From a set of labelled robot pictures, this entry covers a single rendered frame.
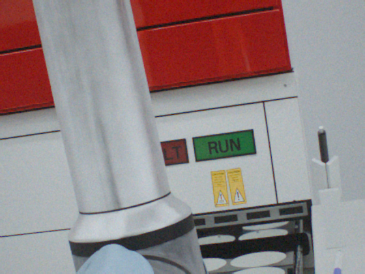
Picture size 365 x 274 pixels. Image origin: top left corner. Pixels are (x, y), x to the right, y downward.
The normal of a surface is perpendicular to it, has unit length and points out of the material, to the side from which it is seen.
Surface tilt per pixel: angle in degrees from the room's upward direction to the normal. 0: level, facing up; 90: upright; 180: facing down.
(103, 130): 90
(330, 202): 90
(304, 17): 90
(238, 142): 90
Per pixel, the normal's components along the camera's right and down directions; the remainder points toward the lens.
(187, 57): -0.15, 0.11
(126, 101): 0.56, -0.04
